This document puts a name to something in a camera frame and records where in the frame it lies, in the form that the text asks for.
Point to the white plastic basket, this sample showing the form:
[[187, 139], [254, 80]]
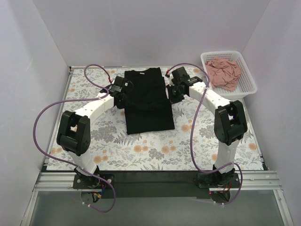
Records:
[[246, 84]]

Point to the floral tablecloth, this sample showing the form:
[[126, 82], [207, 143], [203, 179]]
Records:
[[112, 148]]

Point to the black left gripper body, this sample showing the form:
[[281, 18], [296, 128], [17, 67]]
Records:
[[121, 101]]

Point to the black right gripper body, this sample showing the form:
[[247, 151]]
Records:
[[171, 94]]

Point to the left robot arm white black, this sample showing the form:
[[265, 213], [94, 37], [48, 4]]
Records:
[[74, 133]]

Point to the aluminium frame rail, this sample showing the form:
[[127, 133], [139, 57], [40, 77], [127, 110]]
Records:
[[158, 198]]

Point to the pink t shirt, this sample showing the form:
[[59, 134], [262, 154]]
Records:
[[223, 73]]

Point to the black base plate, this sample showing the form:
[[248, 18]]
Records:
[[141, 184]]

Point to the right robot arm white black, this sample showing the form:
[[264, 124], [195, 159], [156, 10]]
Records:
[[229, 124]]

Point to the black t shirt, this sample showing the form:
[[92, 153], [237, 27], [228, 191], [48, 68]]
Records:
[[150, 110]]

